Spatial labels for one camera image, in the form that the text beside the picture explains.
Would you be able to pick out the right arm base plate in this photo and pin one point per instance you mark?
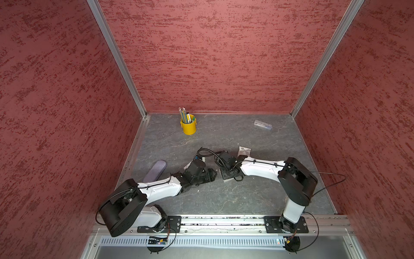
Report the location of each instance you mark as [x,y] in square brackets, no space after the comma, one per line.
[276,225]

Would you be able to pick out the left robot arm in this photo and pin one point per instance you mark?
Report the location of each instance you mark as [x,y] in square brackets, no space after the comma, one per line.
[129,205]

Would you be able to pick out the clear plastic pencil case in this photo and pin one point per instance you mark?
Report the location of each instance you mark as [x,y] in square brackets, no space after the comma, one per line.
[262,125]

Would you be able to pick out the aluminium corner post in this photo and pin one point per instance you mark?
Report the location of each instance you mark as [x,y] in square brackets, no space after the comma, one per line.
[111,43]
[344,24]

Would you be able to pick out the right aluminium corner post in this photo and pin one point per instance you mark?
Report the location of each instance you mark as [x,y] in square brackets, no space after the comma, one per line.
[344,24]

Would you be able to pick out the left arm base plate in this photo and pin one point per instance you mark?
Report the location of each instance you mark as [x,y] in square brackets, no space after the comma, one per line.
[168,224]

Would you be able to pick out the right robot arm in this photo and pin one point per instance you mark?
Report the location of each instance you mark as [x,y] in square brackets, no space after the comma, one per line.
[297,181]

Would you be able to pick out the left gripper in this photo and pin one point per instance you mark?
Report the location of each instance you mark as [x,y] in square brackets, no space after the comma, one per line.
[209,175]

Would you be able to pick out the bundle of coloured pencils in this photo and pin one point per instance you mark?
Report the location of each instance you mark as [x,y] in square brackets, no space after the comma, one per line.
[186,117]

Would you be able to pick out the white slotted cable duct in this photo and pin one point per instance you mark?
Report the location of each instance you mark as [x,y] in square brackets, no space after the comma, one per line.
[242,242]

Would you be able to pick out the black foam necklace insert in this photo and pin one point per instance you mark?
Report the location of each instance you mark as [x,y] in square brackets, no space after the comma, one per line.
[244,151]

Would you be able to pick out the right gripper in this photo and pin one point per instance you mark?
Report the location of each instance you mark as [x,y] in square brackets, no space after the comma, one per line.
[222,170]

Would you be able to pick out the aluminium front rail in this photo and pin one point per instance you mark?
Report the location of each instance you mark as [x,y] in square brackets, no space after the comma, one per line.
[258,225]

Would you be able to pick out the left aluminium corner post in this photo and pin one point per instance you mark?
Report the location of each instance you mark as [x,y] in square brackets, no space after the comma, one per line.
[111,43]

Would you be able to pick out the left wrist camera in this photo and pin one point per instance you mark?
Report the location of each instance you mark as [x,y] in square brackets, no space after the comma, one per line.
[198,157]

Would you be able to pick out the yellow pencil cup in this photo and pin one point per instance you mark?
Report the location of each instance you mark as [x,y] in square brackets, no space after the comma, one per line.
[189,128]

